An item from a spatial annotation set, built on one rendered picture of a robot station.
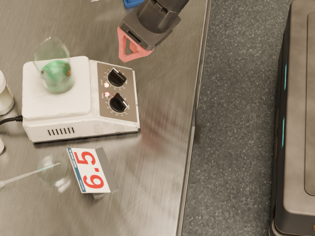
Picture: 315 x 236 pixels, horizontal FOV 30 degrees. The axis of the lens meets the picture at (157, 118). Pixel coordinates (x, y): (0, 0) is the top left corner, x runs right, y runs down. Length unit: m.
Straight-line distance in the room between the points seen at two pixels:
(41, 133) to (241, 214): 0.91
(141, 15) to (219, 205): 0.99
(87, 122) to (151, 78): 0.18
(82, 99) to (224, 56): 1.14
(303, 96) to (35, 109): 0.81
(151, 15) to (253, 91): 1.14
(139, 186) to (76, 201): 0.11
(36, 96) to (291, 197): 0.70
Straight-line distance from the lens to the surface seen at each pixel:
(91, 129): 1.05
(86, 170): 1.02
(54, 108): 1.02
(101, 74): 1.08
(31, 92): 1.05
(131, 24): 0.94
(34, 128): 1.04
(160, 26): 0.94
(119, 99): 1.04
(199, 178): 1.86
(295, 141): 1.53
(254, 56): 2.11
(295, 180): 1.48
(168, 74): 1.14
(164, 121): 1.08
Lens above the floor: 1.68
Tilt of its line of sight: 59 degrees down
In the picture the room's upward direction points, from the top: 5 degrees counter-clockwise
